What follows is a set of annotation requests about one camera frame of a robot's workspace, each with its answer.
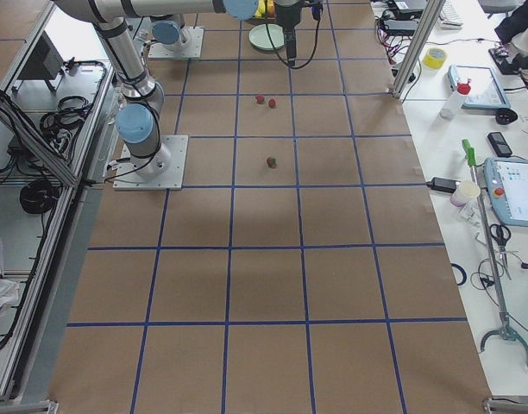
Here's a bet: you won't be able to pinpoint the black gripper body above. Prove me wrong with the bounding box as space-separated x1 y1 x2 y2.
273 0 299 41

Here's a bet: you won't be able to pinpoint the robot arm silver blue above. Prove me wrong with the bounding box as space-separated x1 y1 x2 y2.
55 1 259 169
150 14 192 50

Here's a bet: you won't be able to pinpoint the pale green plate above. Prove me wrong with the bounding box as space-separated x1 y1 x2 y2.
248 24 285 52

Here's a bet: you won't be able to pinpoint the yellow banana bunch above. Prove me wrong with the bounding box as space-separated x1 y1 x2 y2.
254 0 275 19

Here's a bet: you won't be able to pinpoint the yellow tape roll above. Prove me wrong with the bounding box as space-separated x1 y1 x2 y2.
423 47 447 69

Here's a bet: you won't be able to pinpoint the white bottle red cap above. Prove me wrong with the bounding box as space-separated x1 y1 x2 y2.
439 78 471 120

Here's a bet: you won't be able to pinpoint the upper teach pendant tablet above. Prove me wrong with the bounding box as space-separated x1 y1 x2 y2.
447 65 511 110

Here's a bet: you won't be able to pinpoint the teach pendant tablet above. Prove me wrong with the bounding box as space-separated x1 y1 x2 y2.
447 65 511 110
483 157 528 227

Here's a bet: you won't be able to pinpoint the black power adapter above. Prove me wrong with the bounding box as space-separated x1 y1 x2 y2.
426 177 460 194

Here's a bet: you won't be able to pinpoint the black round holder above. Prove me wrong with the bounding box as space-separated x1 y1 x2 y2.
494 108 519 126

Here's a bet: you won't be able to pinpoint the grey control box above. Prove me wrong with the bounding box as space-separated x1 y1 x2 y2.
17 31 64 91

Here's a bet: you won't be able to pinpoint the white paper cup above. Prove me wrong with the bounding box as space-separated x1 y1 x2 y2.
450 180 481 207

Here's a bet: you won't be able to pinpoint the lower teach pendant tablet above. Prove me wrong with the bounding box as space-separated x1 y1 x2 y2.
483 157 528 227

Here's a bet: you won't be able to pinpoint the long reacher grabber tool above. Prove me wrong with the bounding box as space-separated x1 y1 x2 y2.
461 138 528 376

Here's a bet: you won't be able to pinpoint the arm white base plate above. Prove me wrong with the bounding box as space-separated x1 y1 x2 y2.
148 22 204 60
112 135 189 191

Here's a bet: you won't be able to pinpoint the aluminium frame post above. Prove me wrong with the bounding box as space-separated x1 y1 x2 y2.
392 0 445 98

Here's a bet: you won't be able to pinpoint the black handled scissors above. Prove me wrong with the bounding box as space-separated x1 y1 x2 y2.
489 224 512 279

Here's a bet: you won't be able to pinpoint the coiled black cable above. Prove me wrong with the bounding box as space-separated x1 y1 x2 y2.
19 178 54 215

